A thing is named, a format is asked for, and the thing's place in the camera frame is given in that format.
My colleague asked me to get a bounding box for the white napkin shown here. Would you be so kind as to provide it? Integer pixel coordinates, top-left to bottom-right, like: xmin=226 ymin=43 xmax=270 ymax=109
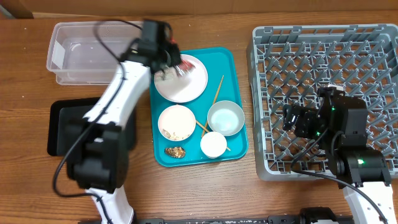
xmin=154 ymin=68 xmax=177 ymax=83

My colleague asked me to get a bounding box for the red snack wrapper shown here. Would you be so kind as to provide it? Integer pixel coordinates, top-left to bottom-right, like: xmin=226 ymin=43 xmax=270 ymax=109
xmin=174 ymin=60 xmax=195 ymax=77

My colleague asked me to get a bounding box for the small white cup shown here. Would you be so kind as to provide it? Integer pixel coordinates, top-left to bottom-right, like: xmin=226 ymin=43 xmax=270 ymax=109
xmin=200 ymin=132 xmax=227 ymax=159

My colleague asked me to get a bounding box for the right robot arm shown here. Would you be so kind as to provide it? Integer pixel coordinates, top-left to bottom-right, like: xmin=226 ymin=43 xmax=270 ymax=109
xmin=283 ymin=85 xmax=397 ymax=223

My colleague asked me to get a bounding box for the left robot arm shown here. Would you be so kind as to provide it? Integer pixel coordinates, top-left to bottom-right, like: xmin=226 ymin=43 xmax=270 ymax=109
xmin=60 ymin=40 xmax=182 ymax=223

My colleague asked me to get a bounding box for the grey dishwasher rack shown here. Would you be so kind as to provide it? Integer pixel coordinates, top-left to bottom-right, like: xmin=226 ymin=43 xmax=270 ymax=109
xmin=247 ymin=24 xmax=397 ymax=181

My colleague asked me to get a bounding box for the large white plate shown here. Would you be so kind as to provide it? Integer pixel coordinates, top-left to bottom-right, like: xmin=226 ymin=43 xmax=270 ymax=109
xmin=154 ymin=54 xmax=208 ymax=103

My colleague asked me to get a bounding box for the wooden chopstick upright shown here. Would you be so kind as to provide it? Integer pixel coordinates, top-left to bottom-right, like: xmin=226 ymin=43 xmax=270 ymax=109
xmin=201 ymin=75 xmax=224 ymax=138

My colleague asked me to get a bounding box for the teal serving tray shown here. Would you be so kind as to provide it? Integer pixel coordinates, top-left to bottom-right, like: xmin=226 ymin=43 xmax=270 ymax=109
xmin=150 ymin=47 xmax=248 ymax=167

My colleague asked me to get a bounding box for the white bowl with crumbs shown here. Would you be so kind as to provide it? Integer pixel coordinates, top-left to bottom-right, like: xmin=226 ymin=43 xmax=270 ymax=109
xmin=158 ymin=105 xmax=196 ymax=141

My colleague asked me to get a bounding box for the grey-green empty bowl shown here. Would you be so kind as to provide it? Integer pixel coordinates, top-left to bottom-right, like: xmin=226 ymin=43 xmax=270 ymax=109
xmin=207 ymin=100 xmax=245 ymax=136

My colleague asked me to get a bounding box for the clear plastic storage bin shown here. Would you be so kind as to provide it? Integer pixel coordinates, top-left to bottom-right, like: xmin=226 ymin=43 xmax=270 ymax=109
xmin=46 ymin=21 xmax=141 ymax=85

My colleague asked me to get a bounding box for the wooden chopstick slanted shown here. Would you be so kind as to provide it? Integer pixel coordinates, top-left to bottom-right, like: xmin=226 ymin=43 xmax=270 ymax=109
xmin=196 ymin=120 xmax=231 ymax=151

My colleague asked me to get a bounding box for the brown food scrap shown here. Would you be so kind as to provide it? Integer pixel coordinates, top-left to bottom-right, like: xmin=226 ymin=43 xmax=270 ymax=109
xmin=165 ymin=146 xmax=186 ymax=159

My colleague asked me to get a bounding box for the black plastic tray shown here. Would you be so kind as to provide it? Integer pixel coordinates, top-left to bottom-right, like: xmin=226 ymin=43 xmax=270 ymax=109
xmin=47 ymin=95 xmax=137 ymax=157

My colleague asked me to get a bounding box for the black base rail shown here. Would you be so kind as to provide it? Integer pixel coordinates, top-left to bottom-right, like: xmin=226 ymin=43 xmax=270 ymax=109
xmin=133 ymin=207 xmax=354 ymax=224

